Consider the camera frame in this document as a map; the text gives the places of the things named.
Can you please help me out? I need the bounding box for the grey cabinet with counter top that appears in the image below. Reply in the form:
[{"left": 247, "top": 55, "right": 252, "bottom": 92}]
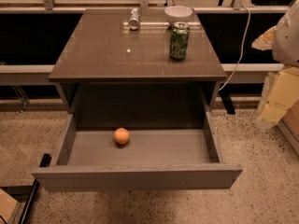
[{"left": 50, "top": 10, "right": 225, "bottom": 130}]

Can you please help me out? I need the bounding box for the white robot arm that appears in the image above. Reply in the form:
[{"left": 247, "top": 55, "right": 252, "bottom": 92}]
[{"left": 251, "top": 0, "right": 299, "bottom": 129}]

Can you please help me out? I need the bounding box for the silver can lying down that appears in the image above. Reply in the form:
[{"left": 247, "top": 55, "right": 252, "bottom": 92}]
[{"left": 128, "top": 8, "right": 140, "bottom": 31}]

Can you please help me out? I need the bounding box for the cardboard box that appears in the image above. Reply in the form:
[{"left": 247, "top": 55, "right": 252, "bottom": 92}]
[
  {"left": 278, "top": 100, "right": 299, "bottom": 155},
  {"left": 0, "top": 189, "right": 20, "bottom": 224}
]

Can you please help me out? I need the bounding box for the cardboard box bottom left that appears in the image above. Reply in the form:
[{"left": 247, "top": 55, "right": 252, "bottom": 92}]
[{"left": 0, "top": 189, "right": 20, "bottom": 224}]

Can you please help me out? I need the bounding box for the cardboard box right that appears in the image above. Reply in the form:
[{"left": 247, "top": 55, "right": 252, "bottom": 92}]
[{"left": 278, "top": 100, "right": 299, "bottom": 155}]

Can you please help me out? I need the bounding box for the white bowl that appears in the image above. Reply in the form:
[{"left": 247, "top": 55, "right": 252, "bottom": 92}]
[{"left": 164, "top": 6, "right": 192, "bottom": 25}]

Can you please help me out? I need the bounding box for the open grey top drawer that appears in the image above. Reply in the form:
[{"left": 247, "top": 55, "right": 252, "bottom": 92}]
[{"left": 32, "top": 108, "right": 242, "bottom": 191}]

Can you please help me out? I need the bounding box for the green soda can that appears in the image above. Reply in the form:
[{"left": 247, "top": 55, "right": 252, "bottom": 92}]
[{"left": 170, "top": 21, "right": 191, "bottom": 60}]

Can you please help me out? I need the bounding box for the black bar at floor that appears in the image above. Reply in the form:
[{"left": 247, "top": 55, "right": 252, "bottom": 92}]
[{"left": 18, "top": 153, "right": 51, "bottom": 224}]

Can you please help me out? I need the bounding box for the grey horizontal rail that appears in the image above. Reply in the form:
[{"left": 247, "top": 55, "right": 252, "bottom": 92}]
[{"left": 0, "top": 63, "right": 283, "bottom": 86}]

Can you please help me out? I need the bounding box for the white cable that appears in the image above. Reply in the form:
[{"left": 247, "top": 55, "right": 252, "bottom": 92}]
[{"left": 218, "top": 5, "right": 252, "bottom": 92}]

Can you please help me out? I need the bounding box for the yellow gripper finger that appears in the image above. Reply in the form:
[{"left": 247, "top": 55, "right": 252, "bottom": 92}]
[
  {"left": 251, "top": 26, "right": 277, "bottom": 50},
  {"left": 257, "top": 67, "right": 299, "bottom": 129}
]

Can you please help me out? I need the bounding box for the orange fruit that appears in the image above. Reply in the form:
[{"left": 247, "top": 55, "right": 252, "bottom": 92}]
[{"left": 114, "top": 128, "right": 130, "bottom": 145}]

